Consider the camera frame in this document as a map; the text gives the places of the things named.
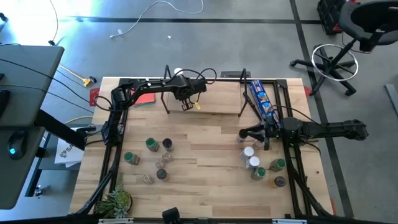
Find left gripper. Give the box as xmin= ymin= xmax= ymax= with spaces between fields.
xmin=174 ymin=77 xmax=208 ymax=111

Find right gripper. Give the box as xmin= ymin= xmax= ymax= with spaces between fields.
xmin=247 ymin=119 xmax=283 ymax=152

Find purple label black lid jar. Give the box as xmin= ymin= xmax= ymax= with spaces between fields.
xmin=235 ymin=129 xmax=249 ymax=144

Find green lid spice jar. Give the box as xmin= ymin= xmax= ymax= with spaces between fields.
xmin=251 ymin=167 xmax=267 ymax=181
xmin=123 ymin=151 xmax=141 ymax=166
xmin=145 ymin=138 xmax=160 ymax=152
xmin=269 ymin=157 xmax=286 ymax=173

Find yellow label black lid jar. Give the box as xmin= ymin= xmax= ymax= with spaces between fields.
xmin=162 ymin=138 xmax=175 ymax=152

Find red paper pad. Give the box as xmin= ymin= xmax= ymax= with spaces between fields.
xmin=133 ymin=91 xmax=155 ymax=106

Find blue plastic wrap box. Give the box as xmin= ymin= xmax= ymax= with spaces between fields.
xmin=248 ymin=80 xmax=282 ymax=129

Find black handheld device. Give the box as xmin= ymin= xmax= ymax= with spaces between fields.
xmin=161 ymin=207 xmax=182 ymax=224

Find potted succulent plant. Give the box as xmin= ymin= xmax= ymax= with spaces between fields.
xmin=95 ymin=172 xmax=134 ymax=219

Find white paper with logo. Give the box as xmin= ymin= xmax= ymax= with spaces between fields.
xmin=54 ymin=136 xmax=85 ymax=169

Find black desk leg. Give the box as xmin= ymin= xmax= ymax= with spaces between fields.
xmin=32 ymin=109 xmax=97 ymax=151

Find black red tool crate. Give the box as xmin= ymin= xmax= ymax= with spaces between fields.
xmin=316 ymin=0 xmax=346 ymax=35

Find black stool chair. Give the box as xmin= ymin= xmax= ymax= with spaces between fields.
xmin=289 ymin=0 xmax=398 ymax=96

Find grey desk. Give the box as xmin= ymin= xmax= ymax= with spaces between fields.
xmin=0 ymin=43 xmax=65 ymax=210

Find black computer mouse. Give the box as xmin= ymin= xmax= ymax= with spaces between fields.
xmin=7 ymin=130 xmax=27 ymax=161

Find wooden shelf black metal frame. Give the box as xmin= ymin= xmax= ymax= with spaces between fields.
xmin=160 ymin=64 xmax=261 ymax=118

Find white floor cable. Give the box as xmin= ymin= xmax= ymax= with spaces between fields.
xmin=109 ymin=0 xmax=205 ymax=40

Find yellow extension cord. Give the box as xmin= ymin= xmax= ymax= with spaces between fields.
xmin=58 ymin=63 xmax=94 ymax=88

